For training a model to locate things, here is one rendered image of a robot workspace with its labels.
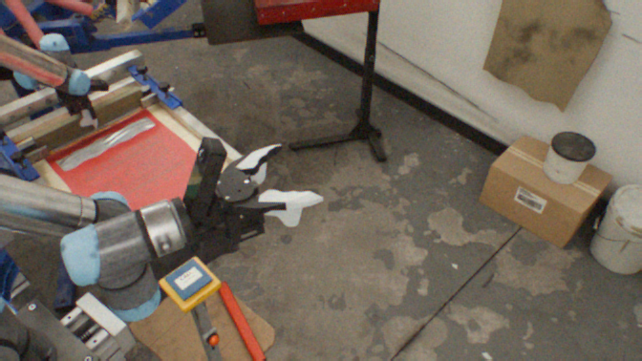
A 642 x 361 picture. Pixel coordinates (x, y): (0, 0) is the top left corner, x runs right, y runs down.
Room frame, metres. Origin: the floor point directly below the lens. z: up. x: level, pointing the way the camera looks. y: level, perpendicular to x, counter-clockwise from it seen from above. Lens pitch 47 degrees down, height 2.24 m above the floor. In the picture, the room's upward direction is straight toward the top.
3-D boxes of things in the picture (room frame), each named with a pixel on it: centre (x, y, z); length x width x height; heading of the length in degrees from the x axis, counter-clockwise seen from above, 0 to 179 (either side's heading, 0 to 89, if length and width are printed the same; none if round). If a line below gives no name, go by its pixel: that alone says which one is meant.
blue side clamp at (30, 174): (1.28, 1.04, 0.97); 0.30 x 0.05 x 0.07; 44
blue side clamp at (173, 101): (1.66, 0.64, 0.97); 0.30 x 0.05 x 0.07; 44
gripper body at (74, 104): (1.43, 0.84, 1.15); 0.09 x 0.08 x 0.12; 134
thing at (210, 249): (1.09, 0.47, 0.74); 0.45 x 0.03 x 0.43; 134
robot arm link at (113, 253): (0.42, 0.29, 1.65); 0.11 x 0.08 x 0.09; 117
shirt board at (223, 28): (2.22, 0.75, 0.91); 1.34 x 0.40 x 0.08; 104
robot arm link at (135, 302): (0.44, 0.29, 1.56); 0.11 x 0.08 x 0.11; 27
